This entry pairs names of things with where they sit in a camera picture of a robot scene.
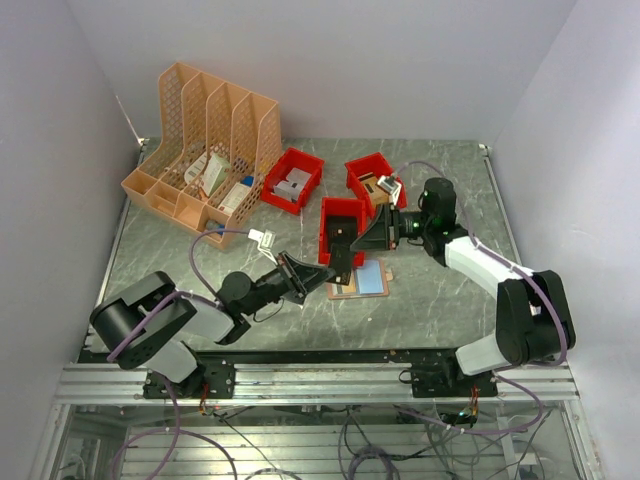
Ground peach mesh file organizer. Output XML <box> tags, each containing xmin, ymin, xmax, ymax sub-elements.
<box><xmin>122</xmin><ymin>62</ymin><xmax>282</xmax><ymax>250</ymax></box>

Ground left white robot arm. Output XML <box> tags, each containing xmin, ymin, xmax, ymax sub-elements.
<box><xmin>90</xmin><ymin>252</ymin><xmax>336</xmax><ymax>398</ymax></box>

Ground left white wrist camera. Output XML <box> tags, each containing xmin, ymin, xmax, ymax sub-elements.
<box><xmin>248</xmin><ymin>229</ymin><xmax>276</xmax><ymax>262</ymax></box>

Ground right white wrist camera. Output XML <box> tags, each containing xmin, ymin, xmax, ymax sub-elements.
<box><xmin>377</xmin><ymin>175</ymin><xmax>402</xmax><ymax>206</ymax></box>

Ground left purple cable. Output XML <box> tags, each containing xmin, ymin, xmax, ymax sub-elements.
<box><xmin>107</xmin><ymin>228</ymin><xmax>251</xmax><ymax>480</ymax></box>

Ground white labelled packet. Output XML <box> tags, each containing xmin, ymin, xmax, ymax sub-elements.
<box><xmin>183</xmin><ymin>153</ymin><xmax>208</xmax><ymax>184</ymax></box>

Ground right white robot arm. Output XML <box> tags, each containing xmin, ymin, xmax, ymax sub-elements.
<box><xmin>351</xmin><ymin>176</ymin><xmax>576</xmax><ymax>396</ymax></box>

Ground red bin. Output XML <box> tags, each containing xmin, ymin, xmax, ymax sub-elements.
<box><xmin>318</xmin><ymin>197</ymin><xmax>367</xmax><ymax>265</ymax></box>
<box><xmin>345</xmin><ymin>152</ymin><xmax>393</xmax><ymax>219</ymax></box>
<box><xmin>261</xmin><ymin>147</ymin><xmax>324</xmax><ymax>215</ymax></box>

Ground tangled floor cables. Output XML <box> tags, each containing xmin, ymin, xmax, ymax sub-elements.
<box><xmin>114</xmin><ymin>397</ymin><xmax>566</xmax><ymax>480</ymax></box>

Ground red white box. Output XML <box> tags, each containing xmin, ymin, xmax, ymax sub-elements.
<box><xmin>218</xmin><ymin>182</ymin><xmax>251</xmax><ymax>216</ymax></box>

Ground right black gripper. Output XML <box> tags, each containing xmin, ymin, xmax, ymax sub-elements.
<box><xmin>350</xmin><ymin>201</ymin><xmax>433</xmax><ymax>251</ymax></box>

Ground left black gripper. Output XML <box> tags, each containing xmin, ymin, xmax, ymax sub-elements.
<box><xmin>242</xmin><ymin>250</ymin><xmax>335</xmax><ymax>316</ymax></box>

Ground aluminium rail frame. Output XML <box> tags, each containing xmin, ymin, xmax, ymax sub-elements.
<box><xmin>54</xmin><ymin>363</ymin><xmax>590</xmax><ymax>479</ymax></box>

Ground black VIP card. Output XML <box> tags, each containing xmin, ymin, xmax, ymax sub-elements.
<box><xmin>329</xmin><ymin>244</ymin><xmax>353</xmax><ymax>286</ymax></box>

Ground green white box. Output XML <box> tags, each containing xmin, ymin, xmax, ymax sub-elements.
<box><xmin>200</xmin><ymin>153</ymin><xmax>230</xmax><ymax>197</ymax></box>

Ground blue capped bottle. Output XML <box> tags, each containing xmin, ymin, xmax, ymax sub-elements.
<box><xmin>206</xmin><ymin>222</ymin><xmax>225</xmax><ymax>236</ymax></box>

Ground grey white boxes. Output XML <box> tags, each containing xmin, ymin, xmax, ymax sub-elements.
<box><xmin>273</xmin><ymin>168</ymin><xmax>311</xmax><ymax>203</ymax></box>

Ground gold striped card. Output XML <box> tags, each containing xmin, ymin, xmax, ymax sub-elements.
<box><xmin>332</xmin><ymin>272</ymin><xmax>358</xmax><ymax>296</ymax></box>

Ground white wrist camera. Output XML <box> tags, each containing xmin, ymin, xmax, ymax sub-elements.
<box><xmin>248</xmin><ymin>229</ymin><xmax>276</xmax><ymax>262</ymax></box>
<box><xmin>377</xmin><ymin>175</ymin><xmax>402</xmax><ymax>206</ymax></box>

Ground tan leather card holder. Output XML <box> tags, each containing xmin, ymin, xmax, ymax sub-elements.
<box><xmin>327</xmin><ymin>259</ymin><xmax>394</xmax><ymax>300</ymax></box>

